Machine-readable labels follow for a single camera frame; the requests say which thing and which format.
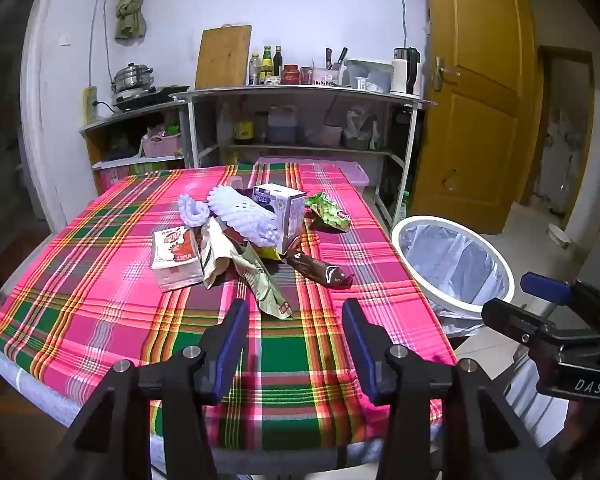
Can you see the small metal shelf unit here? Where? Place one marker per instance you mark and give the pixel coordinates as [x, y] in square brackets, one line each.
[130, 115]

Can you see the clear plastic container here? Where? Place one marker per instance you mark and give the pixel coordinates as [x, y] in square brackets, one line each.
[370, 76]

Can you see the green bottle yellow cap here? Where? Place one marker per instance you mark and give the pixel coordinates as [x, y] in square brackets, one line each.
[266, 67]

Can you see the person's right hand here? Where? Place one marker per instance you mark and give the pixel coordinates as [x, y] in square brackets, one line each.
[597, 422]

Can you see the brown chocolate wrapper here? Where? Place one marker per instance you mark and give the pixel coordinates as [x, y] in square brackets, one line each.
[320, 270]

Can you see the hanging green cloth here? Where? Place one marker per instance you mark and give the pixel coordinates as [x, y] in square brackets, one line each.
[129, 10]

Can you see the green snack packet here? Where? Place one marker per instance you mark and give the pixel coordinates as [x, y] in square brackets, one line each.
[330, 210]

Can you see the pink-lidded storage box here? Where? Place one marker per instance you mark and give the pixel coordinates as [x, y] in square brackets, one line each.
[352, 172]

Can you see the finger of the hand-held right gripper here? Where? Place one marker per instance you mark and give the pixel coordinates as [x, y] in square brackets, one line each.
[510, 317]
[545, 286]

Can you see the pink green plaid tablecloth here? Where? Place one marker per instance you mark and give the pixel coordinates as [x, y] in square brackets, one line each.
[105, 285]

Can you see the large metal shelf rack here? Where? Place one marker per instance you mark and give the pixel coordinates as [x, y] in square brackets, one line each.
[305, 91]

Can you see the green plastic bottle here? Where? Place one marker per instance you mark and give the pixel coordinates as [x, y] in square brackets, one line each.
[405, 207]

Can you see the white wall switch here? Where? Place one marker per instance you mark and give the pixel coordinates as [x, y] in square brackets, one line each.
[65, 39]

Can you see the brown jar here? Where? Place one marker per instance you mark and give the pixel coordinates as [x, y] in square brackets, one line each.
[260, 127]

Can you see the red jar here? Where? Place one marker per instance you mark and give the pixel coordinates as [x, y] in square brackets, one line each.
[290, 75]

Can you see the clear glass bottle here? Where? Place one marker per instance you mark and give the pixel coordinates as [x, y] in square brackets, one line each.
[254, 72]

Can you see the purple white carton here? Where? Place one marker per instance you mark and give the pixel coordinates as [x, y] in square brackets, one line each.
[285, 215]

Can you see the white round bin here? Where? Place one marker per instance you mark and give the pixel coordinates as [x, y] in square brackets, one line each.
[501, 265]

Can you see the pink knife holder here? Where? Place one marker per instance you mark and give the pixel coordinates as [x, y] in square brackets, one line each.
[326, 78]

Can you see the yellowed power strip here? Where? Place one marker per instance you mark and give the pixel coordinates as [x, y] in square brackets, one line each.
[89, 105]

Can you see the purple plastic jug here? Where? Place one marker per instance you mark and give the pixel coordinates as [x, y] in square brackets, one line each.
[281, 125]

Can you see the white foam fruit net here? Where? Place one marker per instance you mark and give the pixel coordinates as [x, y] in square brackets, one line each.
[240, 210]

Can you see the wooden cutting board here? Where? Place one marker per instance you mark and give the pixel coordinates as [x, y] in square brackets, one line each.
[225, 60]

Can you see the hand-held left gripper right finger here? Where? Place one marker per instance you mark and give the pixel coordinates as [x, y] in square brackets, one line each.
[357, 345]

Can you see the crumpled plastic bags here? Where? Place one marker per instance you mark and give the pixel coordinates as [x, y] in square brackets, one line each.
[360, 130]

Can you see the steel pot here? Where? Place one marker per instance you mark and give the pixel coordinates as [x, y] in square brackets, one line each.
[132, 80]

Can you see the beige green-print snack bag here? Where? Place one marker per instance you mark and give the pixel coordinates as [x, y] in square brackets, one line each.
[265, 285]

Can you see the pink bowl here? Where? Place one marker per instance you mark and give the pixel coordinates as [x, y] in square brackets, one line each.
[331, 136]

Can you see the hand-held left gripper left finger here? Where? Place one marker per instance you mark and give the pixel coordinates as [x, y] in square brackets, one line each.
[230, 345]

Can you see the lavender foam fruit net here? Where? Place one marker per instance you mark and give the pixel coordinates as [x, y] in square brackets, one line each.
[192, 210]

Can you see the dark sauce bottle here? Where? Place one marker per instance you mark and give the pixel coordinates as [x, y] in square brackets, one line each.
[278, 62]

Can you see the wooden door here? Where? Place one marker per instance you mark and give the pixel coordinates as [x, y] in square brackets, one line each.
[475, 110]

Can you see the white floor bowl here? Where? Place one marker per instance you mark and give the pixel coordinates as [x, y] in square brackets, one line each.
[558, 236]

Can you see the dark bottle yellow label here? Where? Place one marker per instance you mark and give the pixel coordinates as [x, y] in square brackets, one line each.
[243, 132]

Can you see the pink basket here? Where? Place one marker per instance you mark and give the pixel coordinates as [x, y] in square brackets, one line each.
[160, 146]

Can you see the white black kettle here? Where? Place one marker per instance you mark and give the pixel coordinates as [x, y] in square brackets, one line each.
[405, 72]

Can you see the small glass jar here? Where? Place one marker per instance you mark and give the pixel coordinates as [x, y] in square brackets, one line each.
[306, 75]

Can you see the white plastic bottle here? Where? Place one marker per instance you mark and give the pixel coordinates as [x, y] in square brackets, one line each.
[223, 125]

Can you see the black induction cooker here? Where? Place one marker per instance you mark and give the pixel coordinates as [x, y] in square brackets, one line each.
[145, 97]

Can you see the yellow snack packet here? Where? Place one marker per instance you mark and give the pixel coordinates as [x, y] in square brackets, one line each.
[269, 253]

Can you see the red white carton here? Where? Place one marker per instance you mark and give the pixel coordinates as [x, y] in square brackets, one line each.
[175, 255]

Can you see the clear plastic cup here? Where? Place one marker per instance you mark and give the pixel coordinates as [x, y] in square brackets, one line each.
[235, 183]

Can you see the beige paper snack bag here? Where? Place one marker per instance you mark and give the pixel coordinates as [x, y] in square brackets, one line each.
[215, 260]

